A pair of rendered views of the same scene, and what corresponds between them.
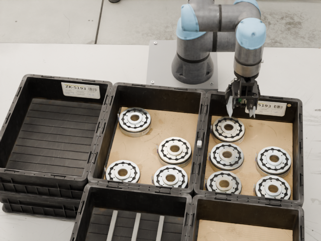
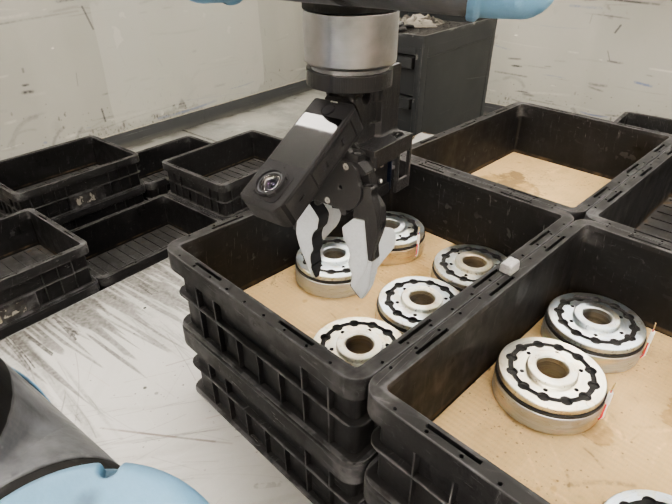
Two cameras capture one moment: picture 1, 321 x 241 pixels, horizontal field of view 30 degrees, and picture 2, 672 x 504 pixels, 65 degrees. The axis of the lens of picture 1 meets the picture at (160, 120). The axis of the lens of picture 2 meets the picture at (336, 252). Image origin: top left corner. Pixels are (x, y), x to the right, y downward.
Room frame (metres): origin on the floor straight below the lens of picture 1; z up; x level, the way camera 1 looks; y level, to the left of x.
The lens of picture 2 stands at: (1.58, 0.01, 1.23)
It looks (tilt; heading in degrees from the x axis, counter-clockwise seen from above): 32 degrees down; 216
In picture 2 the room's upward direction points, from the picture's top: straight up
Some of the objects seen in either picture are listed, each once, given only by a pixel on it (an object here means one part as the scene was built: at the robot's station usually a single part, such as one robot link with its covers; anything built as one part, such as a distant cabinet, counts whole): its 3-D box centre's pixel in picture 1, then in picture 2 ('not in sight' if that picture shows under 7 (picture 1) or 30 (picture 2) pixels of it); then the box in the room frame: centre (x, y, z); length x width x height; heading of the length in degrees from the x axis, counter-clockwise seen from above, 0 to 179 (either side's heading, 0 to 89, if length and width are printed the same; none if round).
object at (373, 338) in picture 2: (228, 127); (359, 345); (1.23, -0.21, 0.86); 0.05 x 0.05 x 0.01
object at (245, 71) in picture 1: (248, 63); (347, 39); (1.21, -0.25, 1.16); 0.08 x 0.08 x 0.05
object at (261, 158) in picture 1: (273, 159); (334, 257); (1.10, -0.34, 0.86); 0.10 x 0.10 x 0.01
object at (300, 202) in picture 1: (251, 145); (379, 238); (1.11, -0.26, 0.92); 0.40 x 0.30 x 0.02; 171
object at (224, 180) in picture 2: not in sight; (245, 215); (0.43, -1.20, 0.37); 0.40 x 0.30 x 0.45; 176
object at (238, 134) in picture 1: (228, 128); (359, 349); (1.23, -0.21, 0.86); 0.10 x 0.10 x 0.01
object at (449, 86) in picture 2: not in sight; (407, 126); (-0.51, -1.09, 0.45); 0.60 x 0.45 x 0.90; 176
